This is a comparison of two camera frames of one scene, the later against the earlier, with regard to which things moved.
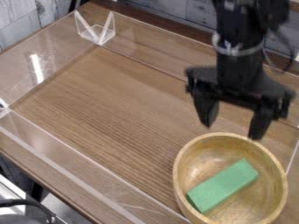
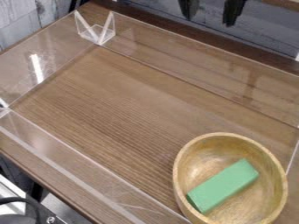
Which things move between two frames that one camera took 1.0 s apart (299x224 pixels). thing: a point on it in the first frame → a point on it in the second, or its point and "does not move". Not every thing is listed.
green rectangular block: (222, 185) does not move
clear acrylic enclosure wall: (96, 94) does not move
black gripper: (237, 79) → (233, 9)
